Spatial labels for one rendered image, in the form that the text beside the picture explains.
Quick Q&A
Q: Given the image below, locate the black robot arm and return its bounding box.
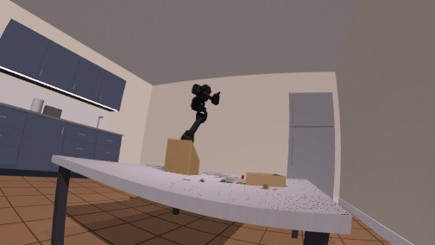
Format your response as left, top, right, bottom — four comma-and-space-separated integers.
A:
181, 87, 211, 143

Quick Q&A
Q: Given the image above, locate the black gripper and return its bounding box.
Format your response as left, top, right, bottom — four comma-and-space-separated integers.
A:
192, 84, 220, 105

